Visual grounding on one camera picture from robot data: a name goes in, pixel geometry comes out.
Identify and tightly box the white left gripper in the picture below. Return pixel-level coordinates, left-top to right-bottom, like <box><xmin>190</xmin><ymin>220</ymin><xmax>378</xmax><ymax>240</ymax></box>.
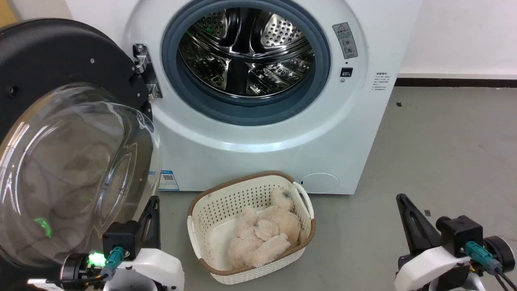
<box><xmin>103</xmin><ymin>196</ymin><xmax>185</xmax><ymax>291</ymax></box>

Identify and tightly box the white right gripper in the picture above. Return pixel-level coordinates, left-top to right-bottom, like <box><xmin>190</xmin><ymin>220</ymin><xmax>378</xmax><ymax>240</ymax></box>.
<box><xmin>394</xmin><ymin>194</ymin><xmax>479</xmax><ymax>291</ymax></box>

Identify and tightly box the black round glass washer door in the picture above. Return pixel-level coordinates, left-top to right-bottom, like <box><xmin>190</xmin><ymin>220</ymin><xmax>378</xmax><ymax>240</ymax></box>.
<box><xmin>0</xmin><ymin>18</ymin><xmax>162</xmax><ymax>268</ymax></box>

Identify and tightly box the white front-load washing machine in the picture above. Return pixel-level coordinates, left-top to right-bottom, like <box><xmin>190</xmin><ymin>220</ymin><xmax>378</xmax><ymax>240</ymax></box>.
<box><xmin>65</xmin><ymin>0</ymin><xmax>423</xmax><ymax>195</ymax></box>

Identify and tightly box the metal door hinge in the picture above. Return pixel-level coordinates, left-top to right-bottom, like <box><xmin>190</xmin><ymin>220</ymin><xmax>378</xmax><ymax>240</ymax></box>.
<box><xmin>132</xmin><ymin>43</ymin><xmax>163</xmax><ymax>100</ymax></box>

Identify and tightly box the blue white energy label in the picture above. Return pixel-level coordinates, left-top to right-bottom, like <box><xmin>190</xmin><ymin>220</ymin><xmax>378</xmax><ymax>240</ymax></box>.
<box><xmin>158</xmin><ymin>170</ymin><xmax>180</xmax><ymax>191</ymax></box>

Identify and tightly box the cream plastic laundry basket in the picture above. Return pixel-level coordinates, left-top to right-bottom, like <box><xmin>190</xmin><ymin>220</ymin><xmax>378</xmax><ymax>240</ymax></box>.
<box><xmin>187</xmin><ymin>171</ymin><xmax>316</xmax><ymax>285</ymax></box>

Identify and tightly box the round white filter cover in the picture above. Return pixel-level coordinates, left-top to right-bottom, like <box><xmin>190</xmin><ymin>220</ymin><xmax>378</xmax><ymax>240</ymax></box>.
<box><xmin>300</xmin><ymin>173</ymin><xmax>340</xmax><ymax>194</ymax></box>

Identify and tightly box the beige plush toy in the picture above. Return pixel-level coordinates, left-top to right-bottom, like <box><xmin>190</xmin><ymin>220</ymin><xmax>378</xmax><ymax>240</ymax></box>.
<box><xmin>227</xmin><ymin>187</ymin><xmax>307</xmax><ymax>269</ymax></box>

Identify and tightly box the stainless steel washer drum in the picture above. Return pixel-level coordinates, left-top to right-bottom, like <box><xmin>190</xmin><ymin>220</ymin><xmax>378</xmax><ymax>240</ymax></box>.
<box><xmin>178</xmin><ymin>7</ymin><xmax>315</xmax><ymax>98</ymax></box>

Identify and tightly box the grey warning sticker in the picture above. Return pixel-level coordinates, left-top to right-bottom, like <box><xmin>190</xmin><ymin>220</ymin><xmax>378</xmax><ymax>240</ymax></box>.
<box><xmin>332</xmin><ymin>22</ymin><xmax>359</xmax><ymax>60</ymax></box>

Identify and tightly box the teal plug right gripper cable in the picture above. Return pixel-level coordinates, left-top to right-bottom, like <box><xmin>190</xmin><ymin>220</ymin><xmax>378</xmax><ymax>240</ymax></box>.
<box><xmin>464</xmin><ymin>241</ymin><xmax>517</xmax><ymax>291</ymax></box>

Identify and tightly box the black wall baseboard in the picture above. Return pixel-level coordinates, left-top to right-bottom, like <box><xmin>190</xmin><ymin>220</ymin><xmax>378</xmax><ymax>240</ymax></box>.
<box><xmin>395</xmin><ymin>78</ymin><xmax>517</xmax><ymax>88</ymax></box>

